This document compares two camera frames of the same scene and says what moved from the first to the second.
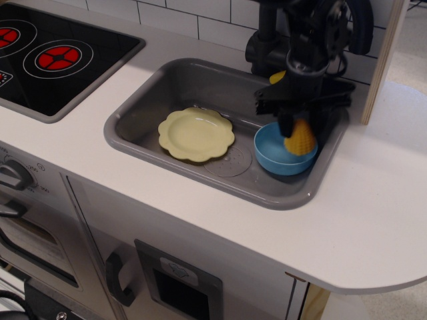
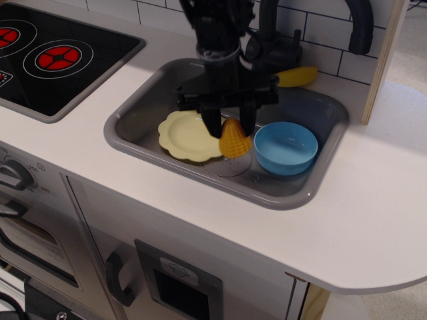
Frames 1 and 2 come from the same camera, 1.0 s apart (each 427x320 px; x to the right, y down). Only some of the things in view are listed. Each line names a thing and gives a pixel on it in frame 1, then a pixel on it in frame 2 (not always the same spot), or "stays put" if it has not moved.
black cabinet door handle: [113, 265] stays put
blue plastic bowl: [271, 151] stays put
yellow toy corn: [301, 140] to [233, 142]
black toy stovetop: [52, 68] stays put
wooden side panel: [385, 59] stays put
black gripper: [304, 93] to [227, 84]
